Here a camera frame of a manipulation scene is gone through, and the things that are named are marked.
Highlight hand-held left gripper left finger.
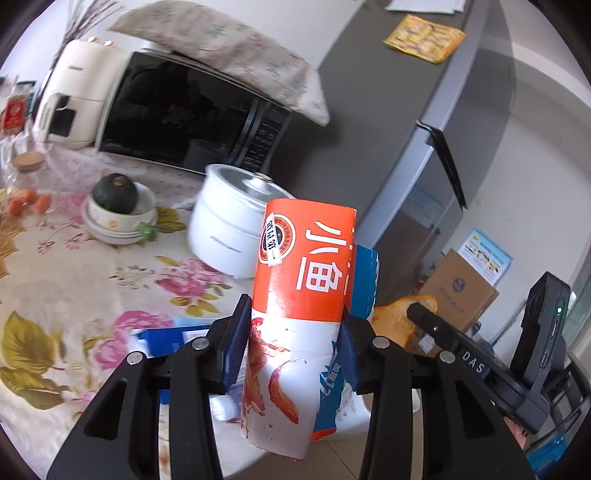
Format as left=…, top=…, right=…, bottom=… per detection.
left=46, top=293, right=252, bottom=480

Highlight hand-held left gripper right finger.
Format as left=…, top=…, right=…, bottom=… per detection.
left=339, top=309, right=536, bottom=480

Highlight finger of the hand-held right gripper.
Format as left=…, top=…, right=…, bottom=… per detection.
left=406, top=302, right=495, bottom=385

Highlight orange plastic bag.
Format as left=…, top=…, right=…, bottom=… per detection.
left=372, top=294, right=438, bottom=352

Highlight blue carton with white label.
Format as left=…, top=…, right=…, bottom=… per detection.
left=130, top=316, right=218, bottom=358

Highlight white blue milk carton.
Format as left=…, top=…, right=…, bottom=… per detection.
left=311, top=244, right=382, bottom=441

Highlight orange white carton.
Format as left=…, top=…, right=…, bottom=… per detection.
left=240, top=198, right=358, bottom=462

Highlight person's right hand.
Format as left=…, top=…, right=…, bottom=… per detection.
left=505, top=415, right=532, bottom=450

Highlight cardboard box with white label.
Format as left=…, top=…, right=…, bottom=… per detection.
left=404, top=330, right=444, bottom=356

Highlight blue white printed box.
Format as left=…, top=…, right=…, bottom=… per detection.
left=459, top=229, right=514, bottom=284

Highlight white electric cooking pot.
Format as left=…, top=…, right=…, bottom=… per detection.
left=187, top=164, right=296, bottom=279

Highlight glass pot lid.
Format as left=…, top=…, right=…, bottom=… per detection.
left=205, top=164, right=296, bottom=205

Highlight white shallow bowl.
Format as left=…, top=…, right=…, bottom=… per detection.
left=82, top=208, right=160, bottom=245

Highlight floral tablecloth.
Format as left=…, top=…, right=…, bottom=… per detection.
left=0, top=134, right=370, bottom=480

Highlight dark green squash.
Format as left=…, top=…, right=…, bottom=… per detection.
left=91, top=173, right=138, bottom=214

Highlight grey refrigerator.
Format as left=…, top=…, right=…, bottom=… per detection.
left=295, top=0, right=529, bottom=296

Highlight black microwave oven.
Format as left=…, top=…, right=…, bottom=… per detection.
left=95, top=50, right=294, bottom=176

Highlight glass jar with cork lid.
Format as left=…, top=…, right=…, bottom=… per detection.
left=9, top=152, right=49, bottom=195

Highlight floral cloth cover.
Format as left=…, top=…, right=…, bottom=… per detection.
left=108, top=0, right=331, bottom=126

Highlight cream air fryer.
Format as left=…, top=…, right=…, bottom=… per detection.
left=34, top=39, right=132, bottom=149

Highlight yellow printed packet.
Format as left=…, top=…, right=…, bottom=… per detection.
left=382, top=14, right=466, bottom=64

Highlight red packet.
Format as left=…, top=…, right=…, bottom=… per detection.
left=1, top=85, right=28, bottom=134

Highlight white papers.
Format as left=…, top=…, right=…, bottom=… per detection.
left=384, top=0, right=467, bottom=14

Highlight dry branches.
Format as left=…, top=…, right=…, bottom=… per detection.
left=65, top=0, right=121, bottom=35

